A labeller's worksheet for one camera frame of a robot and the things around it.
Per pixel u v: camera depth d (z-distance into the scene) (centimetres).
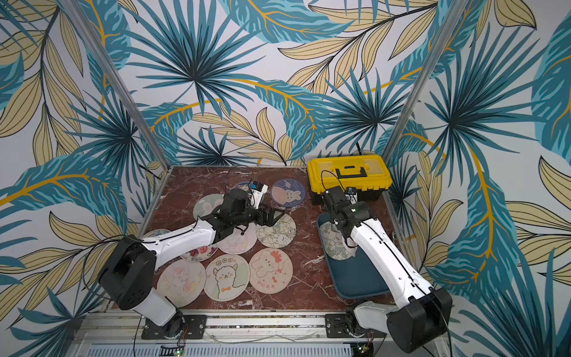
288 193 110
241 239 95
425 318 38
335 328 73
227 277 84
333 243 93
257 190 75
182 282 83
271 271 86
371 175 96
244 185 111
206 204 104
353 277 88
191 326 73
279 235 95
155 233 95
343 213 53
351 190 68
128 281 44
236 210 67
